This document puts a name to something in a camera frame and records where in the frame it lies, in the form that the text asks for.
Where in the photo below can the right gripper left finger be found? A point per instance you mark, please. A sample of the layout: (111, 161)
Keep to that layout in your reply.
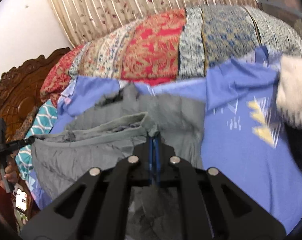
(96, 205)

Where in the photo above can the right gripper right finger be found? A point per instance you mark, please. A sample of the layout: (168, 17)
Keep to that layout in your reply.
(211, 205)

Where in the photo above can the grey puffer jacket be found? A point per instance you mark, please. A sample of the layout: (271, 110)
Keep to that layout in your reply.
(107, 133)

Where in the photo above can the operator left hand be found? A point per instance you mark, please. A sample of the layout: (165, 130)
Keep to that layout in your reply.
(10, 174)

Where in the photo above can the dark floral pillow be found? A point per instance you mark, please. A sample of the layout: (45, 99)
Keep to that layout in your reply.
(26, 125)

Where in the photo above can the carved wooden headboard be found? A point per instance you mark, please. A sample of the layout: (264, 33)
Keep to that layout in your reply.
(19, 89)

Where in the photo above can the blue printed bedsheet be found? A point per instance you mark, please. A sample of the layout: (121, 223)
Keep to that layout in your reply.
(244, 136)

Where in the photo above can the white fluffy garment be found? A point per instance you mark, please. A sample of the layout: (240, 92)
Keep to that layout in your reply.
(289, 93)

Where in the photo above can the patchwork floral quilt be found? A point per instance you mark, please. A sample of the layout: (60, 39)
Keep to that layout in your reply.
(177, 44)

